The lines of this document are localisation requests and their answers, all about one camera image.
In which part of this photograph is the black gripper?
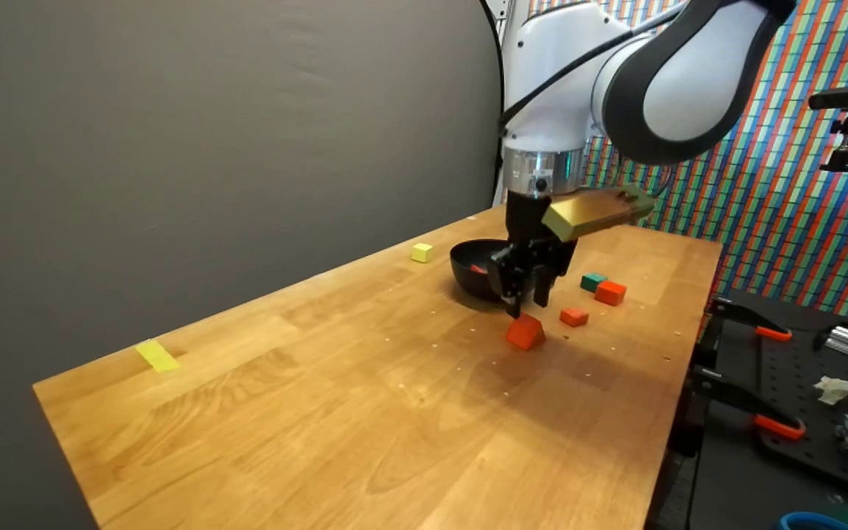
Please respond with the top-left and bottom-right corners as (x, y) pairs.
(485, 190), (577, 318)

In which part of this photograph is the large red wooden block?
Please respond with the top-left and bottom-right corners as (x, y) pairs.
(499, 311), (547, 354)

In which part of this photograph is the black bowl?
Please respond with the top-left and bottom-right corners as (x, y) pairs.
(448, 234), (542, 305)

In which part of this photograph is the black perforated board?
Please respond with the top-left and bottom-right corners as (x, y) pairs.
(707, 290), (848, 504)

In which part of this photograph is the white crumpled paper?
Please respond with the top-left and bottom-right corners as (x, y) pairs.
(816, 373), (848, 407)

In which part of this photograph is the gray backdrop panel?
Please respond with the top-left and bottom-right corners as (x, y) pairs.
(0, 0), (507, 530)

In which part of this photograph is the blue round container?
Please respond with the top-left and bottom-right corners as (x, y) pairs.
(775, 510), (848, 530)

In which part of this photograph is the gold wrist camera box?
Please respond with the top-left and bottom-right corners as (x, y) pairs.
(538, 187), (655, 245)

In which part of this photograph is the black cable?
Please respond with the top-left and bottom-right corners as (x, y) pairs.
(498, 0), (691, 127)

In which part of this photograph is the orange-handled black clamp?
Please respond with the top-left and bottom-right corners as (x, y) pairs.
(713, 298), (798, 346)
(695, 367), (810, 445)

